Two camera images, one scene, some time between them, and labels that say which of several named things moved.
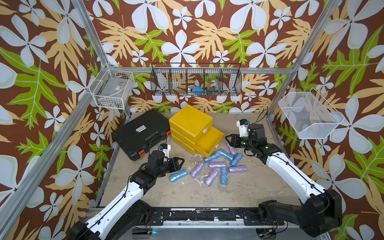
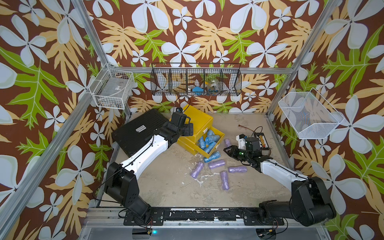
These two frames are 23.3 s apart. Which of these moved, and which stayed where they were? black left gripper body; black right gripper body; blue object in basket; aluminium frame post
Moved: black right gripper body; black left gripper body
Stayed: aluminium frame post; blue object in basket
